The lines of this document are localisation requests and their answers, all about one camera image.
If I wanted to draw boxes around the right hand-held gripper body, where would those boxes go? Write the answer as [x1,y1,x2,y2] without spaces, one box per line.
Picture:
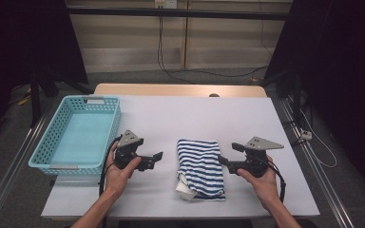
[228,136,285,179]

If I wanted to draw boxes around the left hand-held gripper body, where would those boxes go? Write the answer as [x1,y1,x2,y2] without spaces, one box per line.
[113,129,155,169]

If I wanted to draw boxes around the blue white striped baby romper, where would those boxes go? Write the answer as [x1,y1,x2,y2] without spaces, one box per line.
[175,138,227,202]

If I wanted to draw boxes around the light blue plastic basket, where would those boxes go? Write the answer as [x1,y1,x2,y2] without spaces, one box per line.
[28,95,122,177]

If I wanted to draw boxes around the person's left hand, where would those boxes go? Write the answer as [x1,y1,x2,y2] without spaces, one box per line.
[104,141,143,199]

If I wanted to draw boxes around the person's right hand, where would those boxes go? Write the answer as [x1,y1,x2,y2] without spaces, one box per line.
[237,155,281,210]

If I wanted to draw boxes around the wooden table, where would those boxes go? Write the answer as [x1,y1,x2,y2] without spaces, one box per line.
[93,83,268,99]

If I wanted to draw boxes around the black metal stand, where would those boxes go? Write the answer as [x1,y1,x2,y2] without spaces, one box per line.
[28,63,93,128]

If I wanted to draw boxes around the black curtain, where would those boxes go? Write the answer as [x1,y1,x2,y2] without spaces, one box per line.
[0,0,89,150]
[264,0,365,203]

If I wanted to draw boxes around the left hand-held gripper black cable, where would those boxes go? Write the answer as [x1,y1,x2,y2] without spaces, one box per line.
[98,135,123,198]

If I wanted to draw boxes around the hand-held gripper black cable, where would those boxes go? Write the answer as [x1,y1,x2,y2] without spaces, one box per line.
[98,135,123,198]
[265,160,287,203]

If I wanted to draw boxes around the right hand-held gripper black cable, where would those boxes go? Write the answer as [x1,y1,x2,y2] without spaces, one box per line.
[265,160,287,203]

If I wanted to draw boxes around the metal floor rail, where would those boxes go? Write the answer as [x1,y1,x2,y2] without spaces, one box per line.
[0,117,49,228]
[279,98,356,228]

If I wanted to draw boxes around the white cable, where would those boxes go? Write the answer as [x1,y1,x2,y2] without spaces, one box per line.
[298,107,337,169]

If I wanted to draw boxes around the black floor cable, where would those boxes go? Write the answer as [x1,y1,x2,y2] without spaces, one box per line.
[170,66,269,79]

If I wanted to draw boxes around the black socket cable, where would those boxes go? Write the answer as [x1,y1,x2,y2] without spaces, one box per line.
[157,8,198,85]

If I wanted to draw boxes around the thin black cable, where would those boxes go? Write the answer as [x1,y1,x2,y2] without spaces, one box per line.
[259,0,276,59]

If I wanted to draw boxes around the white wall socket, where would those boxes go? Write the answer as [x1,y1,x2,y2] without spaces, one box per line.
[154,0,178,10]

